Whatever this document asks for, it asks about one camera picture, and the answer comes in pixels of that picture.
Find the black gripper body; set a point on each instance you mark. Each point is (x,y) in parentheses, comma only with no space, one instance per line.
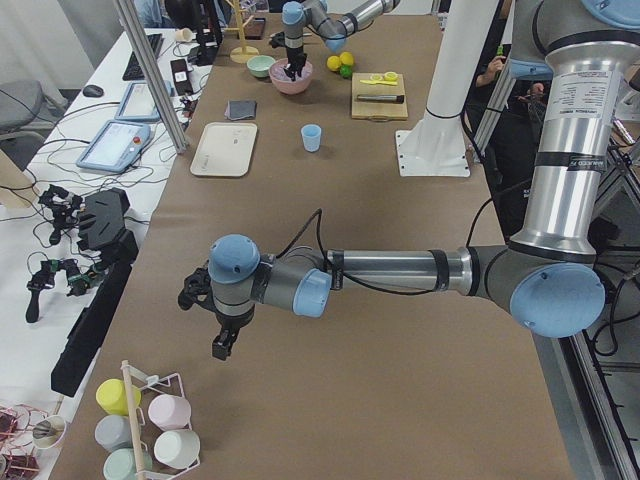
(294,55)
(228,323)

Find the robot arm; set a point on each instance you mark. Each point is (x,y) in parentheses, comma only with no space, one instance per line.
(544,277)
(297,16)

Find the pink bowl of ice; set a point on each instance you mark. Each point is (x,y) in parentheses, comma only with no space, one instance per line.
(286,85)

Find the light blue plastic cup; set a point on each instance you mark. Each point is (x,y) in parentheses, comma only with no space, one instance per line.
(311,135)

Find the pink plastic cup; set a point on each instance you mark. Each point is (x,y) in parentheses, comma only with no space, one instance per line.
(169,412)

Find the white plastic cup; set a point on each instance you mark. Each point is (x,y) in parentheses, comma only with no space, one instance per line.
(177,449)

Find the yellow plastic cup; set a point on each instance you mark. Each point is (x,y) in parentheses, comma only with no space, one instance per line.
(111,397)

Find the grey plastic cup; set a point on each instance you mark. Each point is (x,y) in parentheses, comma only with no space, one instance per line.
(113,432)

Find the pale green plastic cup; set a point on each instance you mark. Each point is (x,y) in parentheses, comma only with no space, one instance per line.
(120,465)

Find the paper cup with whisk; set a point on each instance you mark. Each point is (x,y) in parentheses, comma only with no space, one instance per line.
(49,433)

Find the green empty bowl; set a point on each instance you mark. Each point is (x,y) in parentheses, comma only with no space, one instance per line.
(259,66)

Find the green lime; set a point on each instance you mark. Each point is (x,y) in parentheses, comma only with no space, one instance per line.
(346,72)

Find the wooden mug tree stand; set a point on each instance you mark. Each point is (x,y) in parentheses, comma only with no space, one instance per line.
(243,18)

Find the grey folded cloth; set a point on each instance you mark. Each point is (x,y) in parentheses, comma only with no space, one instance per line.
(240,110)

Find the yellow plastic knife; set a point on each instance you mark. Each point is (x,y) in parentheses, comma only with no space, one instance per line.
(372,80)

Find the wooden cutting board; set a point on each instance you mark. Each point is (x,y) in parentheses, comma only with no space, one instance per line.
(377,111)

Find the cream serving tray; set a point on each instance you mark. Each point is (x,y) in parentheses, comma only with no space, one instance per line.
(224,150)

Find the black long device box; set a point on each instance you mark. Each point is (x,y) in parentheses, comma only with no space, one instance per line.
(101,229)

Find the far teach pendant tablet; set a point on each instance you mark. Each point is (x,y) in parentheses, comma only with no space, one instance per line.
(137,104)

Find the teach pendant tablet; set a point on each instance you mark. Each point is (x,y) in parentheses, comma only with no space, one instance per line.
(137,104)
(115,147)

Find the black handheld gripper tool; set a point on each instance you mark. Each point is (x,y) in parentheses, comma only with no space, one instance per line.
(63,205)

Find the near teach pendant tablet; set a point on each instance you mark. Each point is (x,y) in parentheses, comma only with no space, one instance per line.
(115,147)

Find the black computer mouse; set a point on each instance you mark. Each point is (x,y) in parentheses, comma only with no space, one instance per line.
(92,91)

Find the white wire cup rack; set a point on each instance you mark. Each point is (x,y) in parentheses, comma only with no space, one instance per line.
(141,388)

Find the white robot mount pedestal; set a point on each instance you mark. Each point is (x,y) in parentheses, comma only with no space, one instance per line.
(436,145)

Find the aluminium frame post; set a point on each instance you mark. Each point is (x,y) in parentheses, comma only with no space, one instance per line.
(141,47)

